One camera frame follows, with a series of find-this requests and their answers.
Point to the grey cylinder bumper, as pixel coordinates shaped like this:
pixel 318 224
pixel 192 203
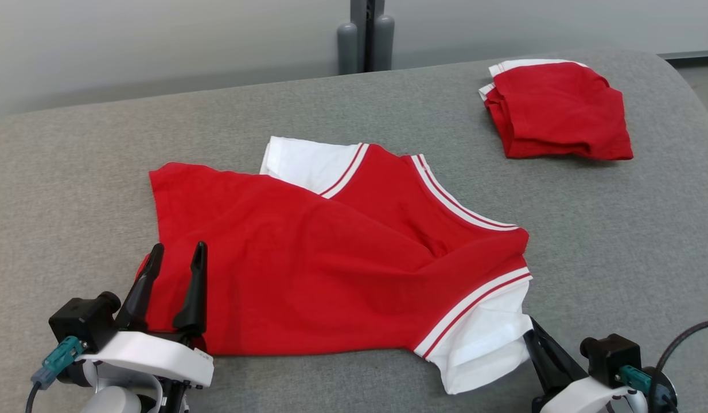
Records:
pixel 384 46
pixel 347 51

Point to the red jersey with white sleeves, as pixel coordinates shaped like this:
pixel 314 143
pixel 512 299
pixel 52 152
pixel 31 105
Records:
pixel 302 258

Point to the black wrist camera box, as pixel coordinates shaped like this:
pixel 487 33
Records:
pixel 612 353
pixel 81 321

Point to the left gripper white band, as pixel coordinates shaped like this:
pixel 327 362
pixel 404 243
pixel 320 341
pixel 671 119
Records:
pixel 153 355

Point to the teal camera connector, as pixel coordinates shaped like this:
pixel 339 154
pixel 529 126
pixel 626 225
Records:
pixel 635 378
pixel 58 358

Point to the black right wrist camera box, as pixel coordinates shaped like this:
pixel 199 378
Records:
pixel 612 353

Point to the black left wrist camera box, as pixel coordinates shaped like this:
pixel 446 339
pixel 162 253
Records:
pixel 81 321

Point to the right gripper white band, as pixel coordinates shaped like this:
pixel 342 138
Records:
pixel 583 398

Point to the teal right camera connector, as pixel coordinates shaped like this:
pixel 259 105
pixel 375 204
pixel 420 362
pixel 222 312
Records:
pixel 635 378

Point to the teal left camera connector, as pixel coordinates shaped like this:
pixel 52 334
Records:
pixel 58 358

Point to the red shorts with white hem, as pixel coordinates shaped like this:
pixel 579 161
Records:
pixel 560 109

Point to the grey metal partition post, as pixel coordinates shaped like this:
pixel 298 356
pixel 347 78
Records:
pixel 360 28

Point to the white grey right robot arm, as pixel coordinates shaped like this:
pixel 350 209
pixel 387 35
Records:
pixel 664 396

